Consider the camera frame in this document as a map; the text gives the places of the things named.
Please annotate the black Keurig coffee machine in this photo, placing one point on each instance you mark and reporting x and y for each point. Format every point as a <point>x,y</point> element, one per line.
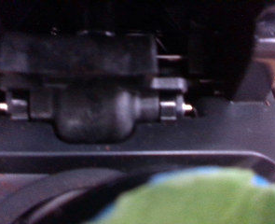
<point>106,105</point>

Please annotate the coffee pod with green lid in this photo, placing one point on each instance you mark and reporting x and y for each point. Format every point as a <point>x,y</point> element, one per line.
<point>205,199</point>

